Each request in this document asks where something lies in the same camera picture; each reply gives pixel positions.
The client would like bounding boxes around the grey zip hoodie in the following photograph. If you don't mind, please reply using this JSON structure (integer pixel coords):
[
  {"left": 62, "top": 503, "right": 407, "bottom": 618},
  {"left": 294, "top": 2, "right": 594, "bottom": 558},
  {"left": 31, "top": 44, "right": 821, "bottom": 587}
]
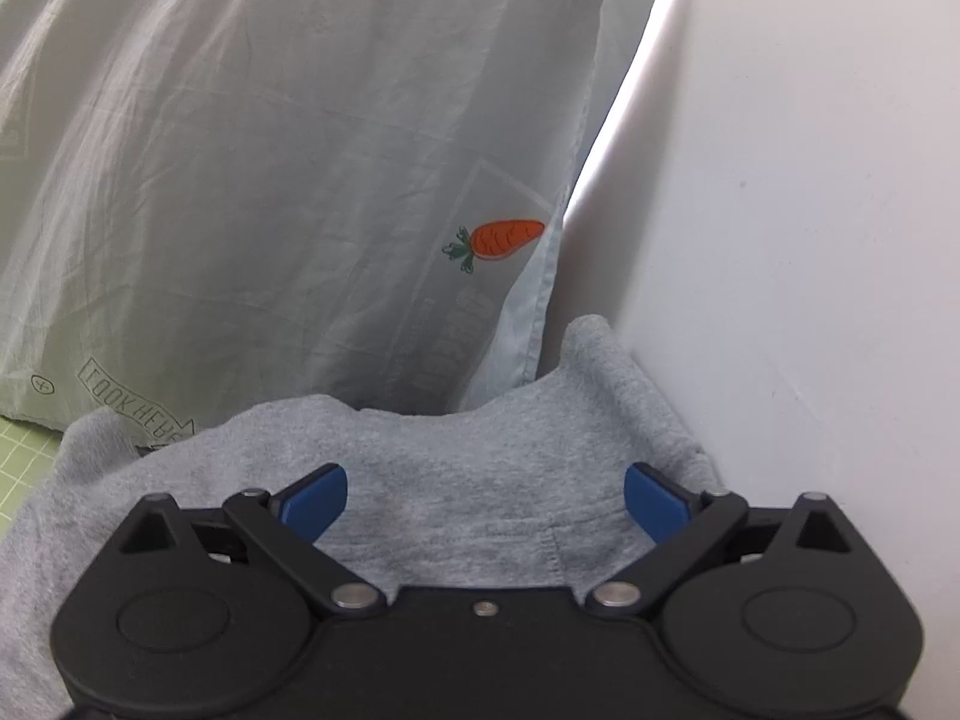
[{"left": 2, "top": 316, "right": 721, "bottom": 718}]

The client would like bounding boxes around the green checked bed sheet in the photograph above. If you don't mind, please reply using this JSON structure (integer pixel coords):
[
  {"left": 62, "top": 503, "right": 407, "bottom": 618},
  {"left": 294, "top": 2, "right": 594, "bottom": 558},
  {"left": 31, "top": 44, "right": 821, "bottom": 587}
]
[{"left": 0, "top": 418, "right": 62, "bottom": 533}]

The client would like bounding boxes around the pale grey carrot-print sheet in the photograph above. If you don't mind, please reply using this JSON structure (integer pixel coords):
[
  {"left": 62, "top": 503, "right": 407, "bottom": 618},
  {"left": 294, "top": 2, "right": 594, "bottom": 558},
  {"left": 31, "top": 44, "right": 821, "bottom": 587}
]
[{"left": 2, "top": 0, "right": 656, "bottom": 445}]

